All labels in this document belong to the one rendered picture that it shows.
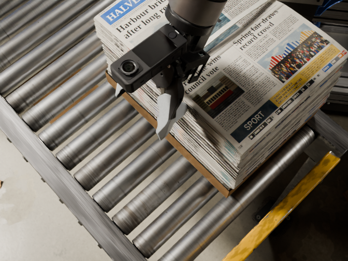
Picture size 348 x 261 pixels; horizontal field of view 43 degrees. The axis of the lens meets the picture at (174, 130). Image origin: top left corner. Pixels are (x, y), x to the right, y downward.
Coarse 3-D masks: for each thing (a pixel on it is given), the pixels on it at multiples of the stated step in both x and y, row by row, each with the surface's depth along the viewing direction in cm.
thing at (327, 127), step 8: (320, 112) 97; (312, 120) 97; (320, 120) 97; (328, 120) 97; (312, 128) 96; (320, 128) 96; (328, 128) 96; (336, 128) 96; (320, 136) 96; (328, 136) 95; (336, 136) 95; (344, 136) 95; (312, 144) 101; (320, 144) 98; (328, 144) 95; (336, 144) 94; (344, 144) 94; (312, 152) 103; (320, 152) 100; (336, 152) 95; (344, 152) 94
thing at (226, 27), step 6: (264, 0) 81; (252, 6) 80; (258, 6) 80; (246, 12) 79; (234, 18) 78; (240, 18) 78; (228, 24) 77; (234, 24) 78; (222, 30) 77; (210, 36) 76; (216, 36) 76; (210, 42) 76
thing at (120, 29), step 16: (128, 0) 81; (144, 0) 81; (160, 0) 81; (240, 0) 82; (96, 16) 80; (112, 16) 80; (128, 16) 79; (144, 16) 79; (160, 16) 79; (112, 32) 78; (128, 32) 78; (144, 32) 78; (112, 48) 82; (128, 48) 76; (144, 96) 87
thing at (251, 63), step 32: (256, 32) 79; (288, 32) 78; (320, 32) 78; (224, 64) 75; (256, 64) 75; (288, 64) 75; (320, 64) 75; (192, 96) 72; (224, 96) 72; (256, 96) 72; (288, 96) 72; (320, 96) 81; (192, 128) 78; (224, 128) 70; (256, 128) 70; (288, 128) 82; (224, 160) 76; (256, 160) 79
